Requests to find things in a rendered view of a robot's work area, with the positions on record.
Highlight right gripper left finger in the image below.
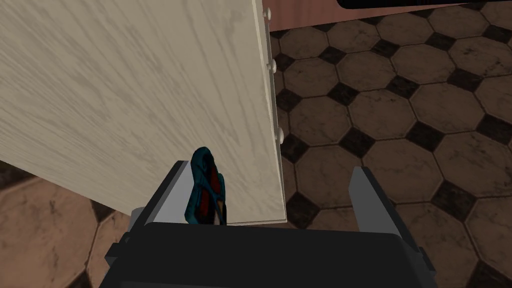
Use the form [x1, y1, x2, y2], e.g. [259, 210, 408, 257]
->
[137, 160, 198, 231]

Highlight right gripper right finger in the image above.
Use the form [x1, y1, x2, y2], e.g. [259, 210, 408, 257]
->
[347, 166, 406, 239]

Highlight pale wood door leaf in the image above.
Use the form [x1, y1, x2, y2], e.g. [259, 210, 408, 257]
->
[0, 0, 288, 227]

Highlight teal and red door handle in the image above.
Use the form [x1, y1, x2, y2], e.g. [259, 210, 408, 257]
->
[183, 146, 228, 226]

